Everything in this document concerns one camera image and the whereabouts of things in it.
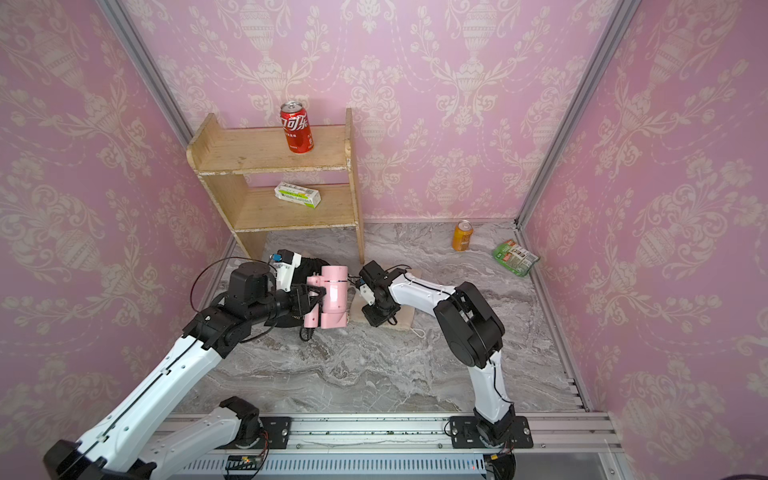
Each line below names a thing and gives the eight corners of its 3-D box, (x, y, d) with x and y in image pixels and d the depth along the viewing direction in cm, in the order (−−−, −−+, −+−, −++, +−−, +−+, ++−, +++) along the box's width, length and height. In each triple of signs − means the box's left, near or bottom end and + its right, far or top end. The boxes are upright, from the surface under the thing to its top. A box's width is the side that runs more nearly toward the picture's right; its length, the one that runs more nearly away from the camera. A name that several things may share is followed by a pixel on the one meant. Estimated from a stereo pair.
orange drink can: (453, 252, 113) (458, 232, 105) (451, 240, 117) (455, 220, 109) (467, 252, 113) (474, 232, 105) (465, 240, 117) (471, 220, 109)
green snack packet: (521, 278, 106) (524, 274, 104) (489, 256, 113) (491, 251, 110) (537, 262, 111) (540, 257, 109) (505, 242, 117) (507, 237, 115)
